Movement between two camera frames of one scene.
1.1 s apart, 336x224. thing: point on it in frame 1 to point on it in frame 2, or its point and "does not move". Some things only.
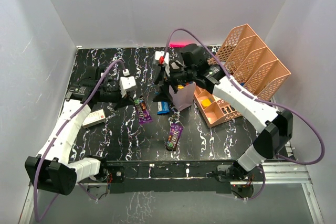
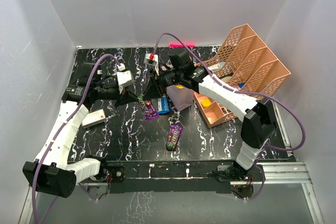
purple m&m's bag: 144,115 to 148,109
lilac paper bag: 184,97 does not move
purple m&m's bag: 176,130 does not move
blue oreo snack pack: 163,107 does not move
